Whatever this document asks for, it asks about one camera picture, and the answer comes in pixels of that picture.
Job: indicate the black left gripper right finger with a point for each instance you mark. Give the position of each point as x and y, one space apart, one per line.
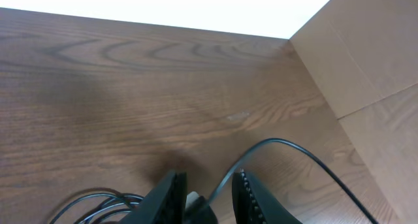
253 203

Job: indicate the wooden side panel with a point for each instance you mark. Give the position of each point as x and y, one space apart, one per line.
362 54

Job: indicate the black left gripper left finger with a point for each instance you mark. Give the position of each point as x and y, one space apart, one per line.
165 203

